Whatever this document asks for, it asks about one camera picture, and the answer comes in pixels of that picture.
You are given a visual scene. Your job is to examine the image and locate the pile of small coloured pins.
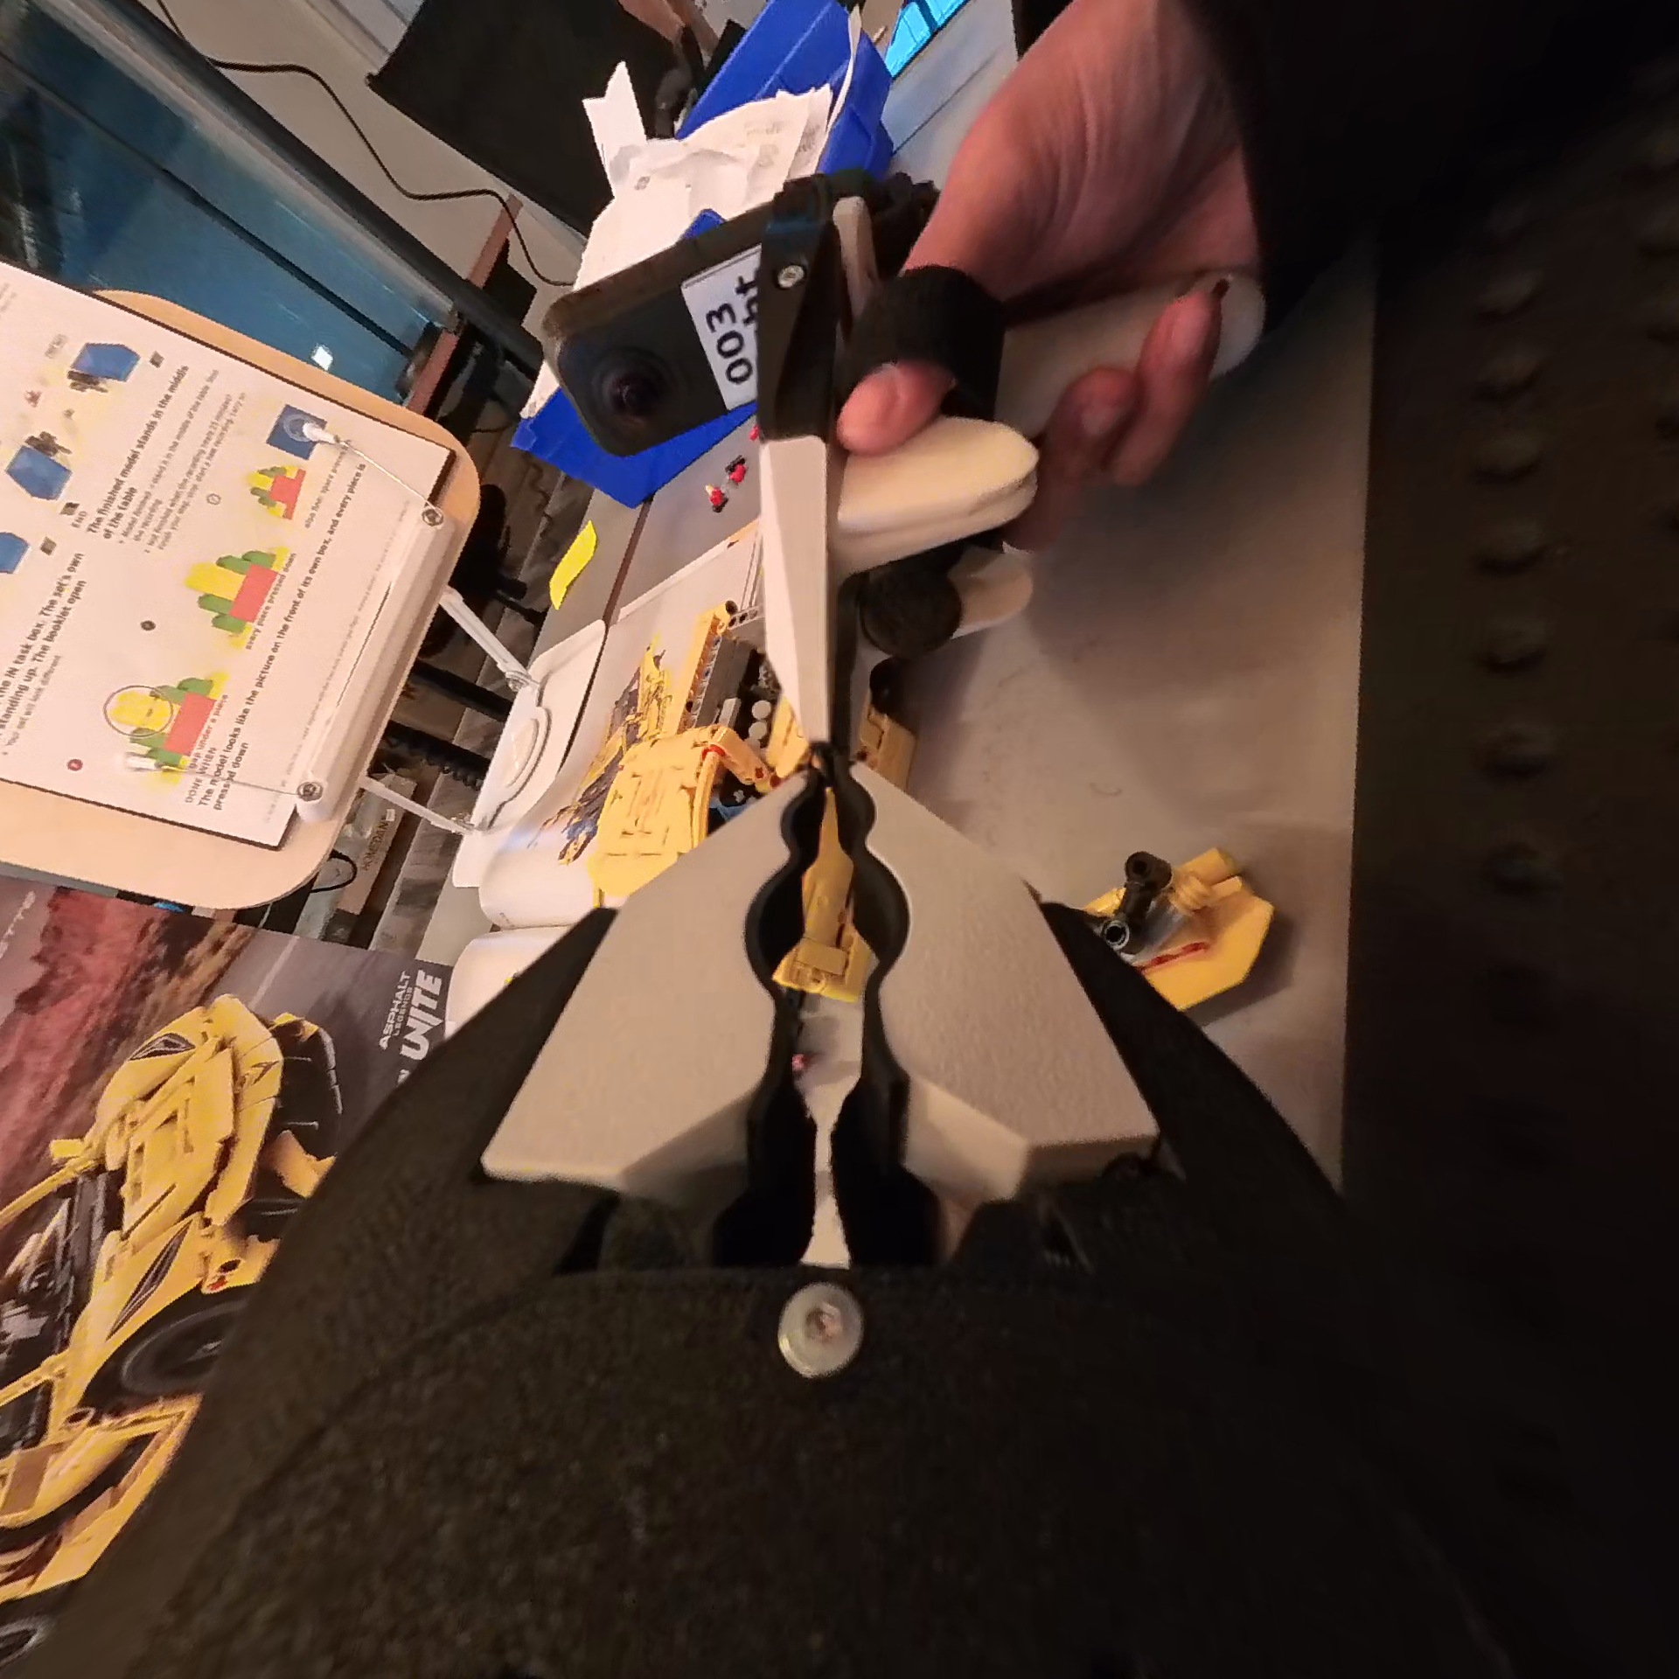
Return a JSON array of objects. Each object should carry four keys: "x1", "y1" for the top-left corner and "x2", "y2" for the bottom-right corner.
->
[{"x1": 702, "y1": 419, "x2": 766, "y2": 515}]

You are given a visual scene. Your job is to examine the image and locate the grey desk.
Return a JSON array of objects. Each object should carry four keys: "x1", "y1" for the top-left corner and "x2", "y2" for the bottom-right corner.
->
[{"x1": 446, "y1": 66, "x2": 1378, "y2": 1189}]

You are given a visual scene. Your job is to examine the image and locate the yellow brick car model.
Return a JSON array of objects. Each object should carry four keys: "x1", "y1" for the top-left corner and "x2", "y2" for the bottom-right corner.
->
[{"x1": 584, "y1": 609, "x2": 920, "y2": 1007}]

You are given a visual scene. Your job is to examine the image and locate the black monitor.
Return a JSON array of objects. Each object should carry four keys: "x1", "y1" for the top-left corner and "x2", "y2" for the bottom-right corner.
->
[{"x1": 368, "y1": 0, "x2": 704, "y2": 240}]

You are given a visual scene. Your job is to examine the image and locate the white document stand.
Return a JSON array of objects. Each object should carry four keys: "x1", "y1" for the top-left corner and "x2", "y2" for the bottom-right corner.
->
[{"x1": 292, "y1": 439, "x2": 616, "y2": 843}]

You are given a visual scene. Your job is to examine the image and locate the black cable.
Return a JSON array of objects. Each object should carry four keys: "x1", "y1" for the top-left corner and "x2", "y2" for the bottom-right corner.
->
[{"x1": 142, "y1": 0, "x2": 560, "y2": 288}]

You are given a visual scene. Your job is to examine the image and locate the instruction sheet on stand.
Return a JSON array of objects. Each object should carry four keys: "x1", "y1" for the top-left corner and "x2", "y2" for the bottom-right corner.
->
[{"x1": 0, "y1": 260, "x2": 484, "y2": 909}]

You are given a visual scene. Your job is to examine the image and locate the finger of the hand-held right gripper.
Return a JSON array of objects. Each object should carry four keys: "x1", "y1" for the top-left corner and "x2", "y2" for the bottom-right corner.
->
[{"x1": 762, "y1": 433, "x2": 848, "y2": 751}]

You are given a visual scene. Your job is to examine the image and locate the open instruction booklet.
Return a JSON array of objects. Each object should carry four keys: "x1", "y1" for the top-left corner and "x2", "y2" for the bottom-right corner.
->
[{"x1": 450, "y1": 523, "x2": 796, "y2": 1041}]

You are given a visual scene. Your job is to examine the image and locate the black perforated chair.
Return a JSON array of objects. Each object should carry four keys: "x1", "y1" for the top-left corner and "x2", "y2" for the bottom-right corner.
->
[{"x1": 1336, "y1": 132, "x2": 1679, "y2": 1679}]

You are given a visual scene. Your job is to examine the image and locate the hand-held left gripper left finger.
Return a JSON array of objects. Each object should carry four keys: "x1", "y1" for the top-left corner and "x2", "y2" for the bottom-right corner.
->
[{"x1": 482, "y1": 773, "x2": 826, "y2": 1231}]

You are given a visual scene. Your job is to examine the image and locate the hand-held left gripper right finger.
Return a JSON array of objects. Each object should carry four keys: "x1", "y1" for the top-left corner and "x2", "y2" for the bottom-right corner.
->
[{"x1": 838, "y1": 771, "x2": 1162, "y2": 1219}]

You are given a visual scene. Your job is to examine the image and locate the blue plastic bin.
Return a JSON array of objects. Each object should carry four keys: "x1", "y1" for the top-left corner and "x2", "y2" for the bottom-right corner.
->
[{"x1": 510, "y1": 0, "x2": 910, "y2": 509}]

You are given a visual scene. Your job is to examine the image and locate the printed paper sheet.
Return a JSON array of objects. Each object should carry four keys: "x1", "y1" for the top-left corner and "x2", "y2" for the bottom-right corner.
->
[{"x1": 0, "y1": 262, "x2": 456, "y2": 849}]

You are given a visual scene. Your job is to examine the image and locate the person's right forearm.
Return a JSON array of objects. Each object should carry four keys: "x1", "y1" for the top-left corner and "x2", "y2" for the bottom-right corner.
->
[{"x1": 1182, "y1": 0, "x2": 1679, "y2": 329}]

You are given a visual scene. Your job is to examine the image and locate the yellow brick subassembly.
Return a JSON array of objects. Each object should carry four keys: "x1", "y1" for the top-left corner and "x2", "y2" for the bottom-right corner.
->
[{"x1": 1084, "y1": 847, "x2": 1278, "y2": 1015}]

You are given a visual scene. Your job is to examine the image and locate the person's right hand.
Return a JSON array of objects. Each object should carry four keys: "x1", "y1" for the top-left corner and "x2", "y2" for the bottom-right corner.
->
[{"x1": 838, "y1": 0, "x2": 1264, "y2": 553}]

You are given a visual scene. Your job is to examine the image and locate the white paper bags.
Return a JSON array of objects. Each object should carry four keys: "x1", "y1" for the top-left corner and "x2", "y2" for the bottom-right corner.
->
[{"x1": 578, "y1": 36, "x2": 870, "y2": 288}]

